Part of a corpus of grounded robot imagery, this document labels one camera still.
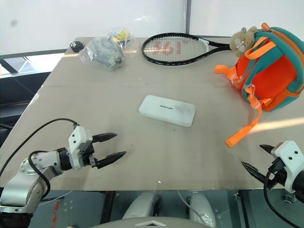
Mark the brown plush toy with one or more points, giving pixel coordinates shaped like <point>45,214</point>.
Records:
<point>242,40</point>

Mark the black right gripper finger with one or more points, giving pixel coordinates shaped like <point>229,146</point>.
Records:
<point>267,148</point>
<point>255,172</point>

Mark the small black object white dots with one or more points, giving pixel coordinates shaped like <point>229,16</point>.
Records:
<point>76,46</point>

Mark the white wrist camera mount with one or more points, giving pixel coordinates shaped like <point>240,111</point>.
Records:
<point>76,142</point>
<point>291,154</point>

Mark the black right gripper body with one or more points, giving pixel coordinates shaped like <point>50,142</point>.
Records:
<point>279,174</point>

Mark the orange and teal backpack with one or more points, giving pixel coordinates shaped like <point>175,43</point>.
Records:
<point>278,69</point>

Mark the white rectangular case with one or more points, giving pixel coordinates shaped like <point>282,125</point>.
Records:
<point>167,110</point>

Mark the grey vertical window post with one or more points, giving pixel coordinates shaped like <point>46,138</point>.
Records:
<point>187,16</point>

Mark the clear plastic bag with items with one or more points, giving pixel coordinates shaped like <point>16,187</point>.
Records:
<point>105,51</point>

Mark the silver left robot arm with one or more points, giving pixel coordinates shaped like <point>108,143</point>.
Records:
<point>26,180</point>

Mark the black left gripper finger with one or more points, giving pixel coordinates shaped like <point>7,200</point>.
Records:
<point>111,159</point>
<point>105,137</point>

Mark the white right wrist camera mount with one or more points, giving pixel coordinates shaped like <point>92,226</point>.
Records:
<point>291,154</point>

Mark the grey robot torso top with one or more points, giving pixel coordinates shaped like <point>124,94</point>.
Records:
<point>152,223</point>

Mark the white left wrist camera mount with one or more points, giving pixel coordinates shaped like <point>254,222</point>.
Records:
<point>76,142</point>

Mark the black tennis racket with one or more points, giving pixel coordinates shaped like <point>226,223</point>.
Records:
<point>175,47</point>

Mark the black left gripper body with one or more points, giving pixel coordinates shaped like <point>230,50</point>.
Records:
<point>89,147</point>

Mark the grey rounded robot leg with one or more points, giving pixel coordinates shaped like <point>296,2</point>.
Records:
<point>140,204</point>
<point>202,206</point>

